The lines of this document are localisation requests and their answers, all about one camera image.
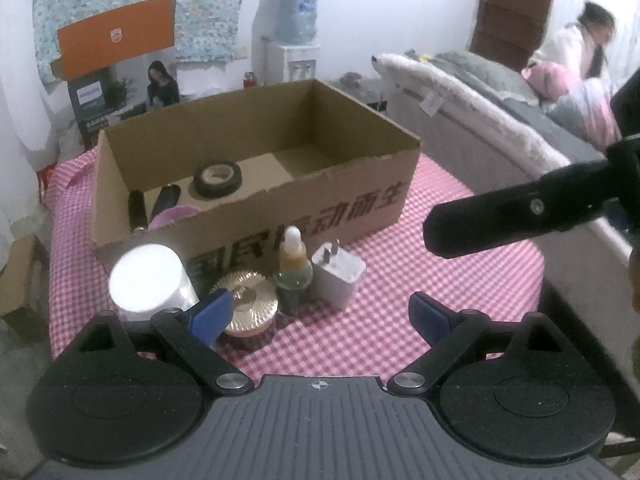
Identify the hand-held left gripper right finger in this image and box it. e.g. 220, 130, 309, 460
387, 290, 597, 398

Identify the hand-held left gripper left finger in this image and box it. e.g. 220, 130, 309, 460
52, 290, 253, 397

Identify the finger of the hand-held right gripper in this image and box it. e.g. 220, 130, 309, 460
422, 159, 614, 260

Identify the white supplement bottle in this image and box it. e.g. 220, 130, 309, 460
108, 243, 201, 322

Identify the green glass dropper bottle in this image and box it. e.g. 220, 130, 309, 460
273, 226, 314, 317

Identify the white wall charger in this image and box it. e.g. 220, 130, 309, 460
311, 240, 367, 312

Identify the purple plastic lid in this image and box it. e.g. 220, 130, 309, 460
148, 205, 201, 231

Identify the black key fob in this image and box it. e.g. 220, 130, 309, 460
150, 185, 181, 216

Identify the black electrical tape roll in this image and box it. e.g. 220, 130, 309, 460
193, 161, 243, 198

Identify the black cylinder tube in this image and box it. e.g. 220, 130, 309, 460
128, 190, 148, 233

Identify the brown cardboard box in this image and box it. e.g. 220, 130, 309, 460
91, 79, 422, 273

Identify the pink checked tablecloth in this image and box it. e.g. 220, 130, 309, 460
48, 147, 546, 391

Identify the pink striped blanket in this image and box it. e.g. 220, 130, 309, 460
550, 80, 621, 146

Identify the pink plush pillow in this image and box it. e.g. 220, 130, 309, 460
522, 60, 581, 101

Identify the white fluffy blanket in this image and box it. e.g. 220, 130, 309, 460
372, 52, 573, 171

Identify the grey blanket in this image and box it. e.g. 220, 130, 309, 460
405, 50, 621, 161

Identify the small open cardboard box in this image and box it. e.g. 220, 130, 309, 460
0, 232, 51, 343

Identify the brown wooden door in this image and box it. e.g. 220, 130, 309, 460
470, 0, 561, 73

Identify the red snack pack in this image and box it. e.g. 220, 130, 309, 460
36, 167, 56, 206

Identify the white curtain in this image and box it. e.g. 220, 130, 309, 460
0, 0, 61, 241

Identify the blue water jug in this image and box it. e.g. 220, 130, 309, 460
272, 0, 321, 46

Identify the orange appliance box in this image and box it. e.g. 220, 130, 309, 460
50, 0, 182, 151

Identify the teal floral wall cloth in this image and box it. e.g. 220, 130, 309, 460
32, 0, 263, 83

